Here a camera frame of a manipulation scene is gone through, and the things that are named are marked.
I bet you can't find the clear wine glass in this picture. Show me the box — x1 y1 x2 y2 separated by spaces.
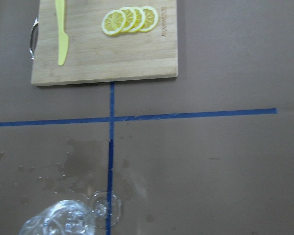
19 191 123 235

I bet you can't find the bamboo cutting board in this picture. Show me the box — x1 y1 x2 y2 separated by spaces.
31 0 178 86

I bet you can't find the yellow plastic knife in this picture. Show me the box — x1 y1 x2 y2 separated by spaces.
55 0 69 66

